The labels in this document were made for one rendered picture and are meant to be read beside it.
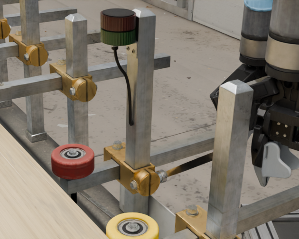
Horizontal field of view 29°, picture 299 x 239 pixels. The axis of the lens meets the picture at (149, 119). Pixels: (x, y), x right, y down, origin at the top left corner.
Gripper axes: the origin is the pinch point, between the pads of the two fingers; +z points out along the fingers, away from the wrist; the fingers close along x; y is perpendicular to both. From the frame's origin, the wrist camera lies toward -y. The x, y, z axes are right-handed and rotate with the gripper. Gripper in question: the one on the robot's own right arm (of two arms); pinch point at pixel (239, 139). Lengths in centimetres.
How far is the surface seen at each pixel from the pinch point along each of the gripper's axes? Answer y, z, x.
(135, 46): -32.5, -28.8, -5.2
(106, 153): -32.9, -3.5, 4.0
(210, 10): 236, 67, 291
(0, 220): -61, -7, -12
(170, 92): 121, 82, 188
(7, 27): -29, -13, 67
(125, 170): -32.9, -3.4, -3.4
